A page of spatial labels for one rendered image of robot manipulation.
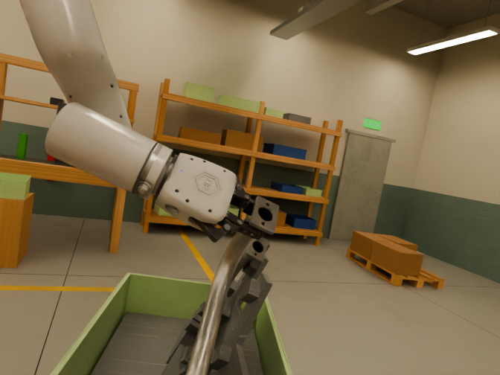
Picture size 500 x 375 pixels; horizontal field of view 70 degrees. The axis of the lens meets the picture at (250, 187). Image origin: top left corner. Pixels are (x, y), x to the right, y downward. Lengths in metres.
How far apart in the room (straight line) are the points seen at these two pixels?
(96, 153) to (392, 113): 7.45
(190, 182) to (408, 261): 4.79
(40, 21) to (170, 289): 0.78
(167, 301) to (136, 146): 0.69
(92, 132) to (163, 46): 5.45
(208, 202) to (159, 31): 5.54
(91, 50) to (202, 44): 5.53
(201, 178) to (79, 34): 0.25
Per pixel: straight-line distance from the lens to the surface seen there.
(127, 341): 1.01
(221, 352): 0.65
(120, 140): 0.52
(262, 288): 0.62
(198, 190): 0.52
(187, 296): 1.12
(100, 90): 0.62
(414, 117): 8.20
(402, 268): 5.18
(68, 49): 0.56
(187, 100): 5.23
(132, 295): 1.14
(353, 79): 7.24
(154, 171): 0.51
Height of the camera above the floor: 1.36
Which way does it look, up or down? 5 degrees down
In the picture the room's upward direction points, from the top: 10 degrees clockwise
